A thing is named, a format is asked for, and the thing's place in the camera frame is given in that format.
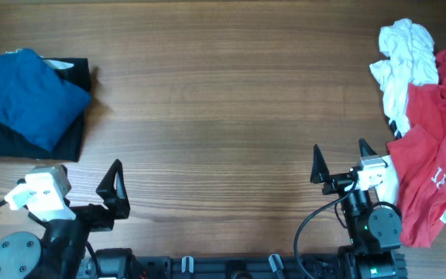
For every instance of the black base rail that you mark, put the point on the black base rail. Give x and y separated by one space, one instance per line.
273 266

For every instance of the white garment under black stack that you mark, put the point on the white garment under black stack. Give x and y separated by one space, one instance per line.
57 65

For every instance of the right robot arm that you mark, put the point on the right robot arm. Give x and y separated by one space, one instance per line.
374 228

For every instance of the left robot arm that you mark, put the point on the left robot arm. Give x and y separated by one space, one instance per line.
64 250

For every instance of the white t-shirt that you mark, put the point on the white t-shirt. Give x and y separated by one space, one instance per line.
410 60

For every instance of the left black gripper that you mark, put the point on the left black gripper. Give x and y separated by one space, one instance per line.
118 197

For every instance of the folded black garment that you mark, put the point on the folded black garment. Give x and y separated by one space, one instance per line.
13 144

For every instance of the red t-shirt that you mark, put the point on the red t-shirt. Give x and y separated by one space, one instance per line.
419 158

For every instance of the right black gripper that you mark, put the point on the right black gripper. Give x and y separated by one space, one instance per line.
320 174

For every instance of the blue polo shirt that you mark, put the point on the blue polo shirt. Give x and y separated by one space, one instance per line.
34 101

